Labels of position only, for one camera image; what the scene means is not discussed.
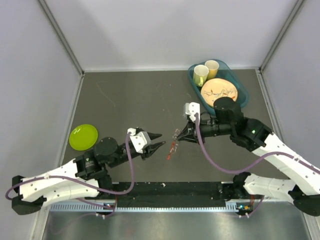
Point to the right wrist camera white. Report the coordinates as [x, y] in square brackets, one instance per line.
[190, 109]

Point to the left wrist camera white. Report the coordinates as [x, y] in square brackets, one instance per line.
[139, 138]

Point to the red handled metal key holder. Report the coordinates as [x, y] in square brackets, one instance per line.
[172, 150]

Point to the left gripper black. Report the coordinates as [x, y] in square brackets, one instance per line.
[149, 151]

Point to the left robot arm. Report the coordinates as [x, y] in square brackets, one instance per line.
[85, 177]

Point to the pale green mug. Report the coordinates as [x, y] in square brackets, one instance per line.
[200, 74]

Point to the green plastic plate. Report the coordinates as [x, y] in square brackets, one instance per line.
[83, 137]

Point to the yellow mug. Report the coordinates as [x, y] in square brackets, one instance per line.
[213, 67]

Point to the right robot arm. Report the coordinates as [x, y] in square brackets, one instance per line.
[302, 186]

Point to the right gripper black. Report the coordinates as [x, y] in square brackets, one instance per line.
[189, 133]

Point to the cream painted plate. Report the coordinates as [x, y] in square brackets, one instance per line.
[216, 88]

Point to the teal plastic tray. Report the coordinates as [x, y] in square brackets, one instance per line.
[226, 73]

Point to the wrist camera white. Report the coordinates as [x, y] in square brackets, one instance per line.
[139, 138]
[190, 109]

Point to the metal keyring cluster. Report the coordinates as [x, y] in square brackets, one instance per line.
[176, 134]

